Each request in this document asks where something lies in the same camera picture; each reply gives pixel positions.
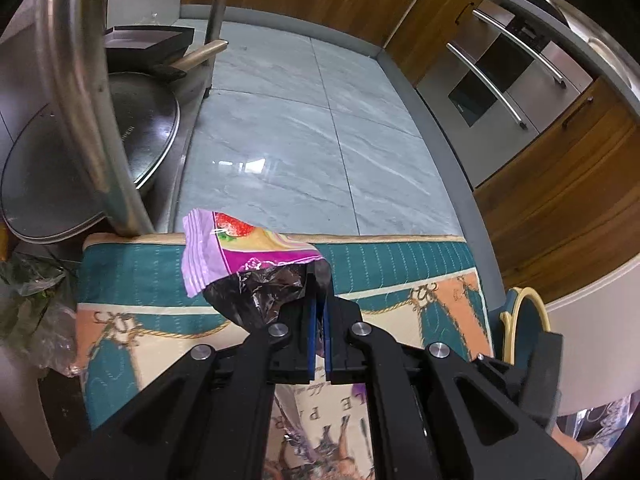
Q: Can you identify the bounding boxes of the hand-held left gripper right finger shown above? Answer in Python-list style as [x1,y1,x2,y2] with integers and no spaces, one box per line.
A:
[319,260,583,480]

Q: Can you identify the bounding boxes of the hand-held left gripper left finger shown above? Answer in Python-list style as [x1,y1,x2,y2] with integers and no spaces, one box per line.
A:
[54,262,318,480]

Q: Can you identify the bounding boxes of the teal bin with yellow rim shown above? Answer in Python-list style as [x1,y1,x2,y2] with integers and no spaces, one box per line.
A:
[499,286,554,367]

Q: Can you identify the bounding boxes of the purple strawberry snack wrapper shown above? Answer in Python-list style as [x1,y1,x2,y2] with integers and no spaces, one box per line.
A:
[182,208,332,334]

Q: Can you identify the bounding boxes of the patterned teal and peach cloth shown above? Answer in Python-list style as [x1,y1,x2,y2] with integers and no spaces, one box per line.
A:
[75,232,497,480]

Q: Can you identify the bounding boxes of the wooden kitchen cabinets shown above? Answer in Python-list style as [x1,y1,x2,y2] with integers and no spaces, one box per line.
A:
[179,0,640,307]

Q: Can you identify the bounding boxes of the round dark pan lid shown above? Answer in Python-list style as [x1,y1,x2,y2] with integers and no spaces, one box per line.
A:
[0,72,182,245]

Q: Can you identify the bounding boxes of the clear plastic bag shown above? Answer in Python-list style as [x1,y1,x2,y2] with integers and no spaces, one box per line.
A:
[0,251,82,377]

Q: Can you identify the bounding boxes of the stainless steel oven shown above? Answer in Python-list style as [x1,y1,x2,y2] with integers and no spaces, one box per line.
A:
[416,0,594,189]

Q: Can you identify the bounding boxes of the black tray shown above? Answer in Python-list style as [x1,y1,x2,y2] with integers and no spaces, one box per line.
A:
[103,25,196,74]

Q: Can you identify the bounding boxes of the steel tube rack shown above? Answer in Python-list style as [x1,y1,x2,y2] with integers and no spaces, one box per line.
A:
[0,0,239,241]

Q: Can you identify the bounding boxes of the wooden pan handle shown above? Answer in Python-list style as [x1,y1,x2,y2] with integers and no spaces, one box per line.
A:
[154,39,229,80]

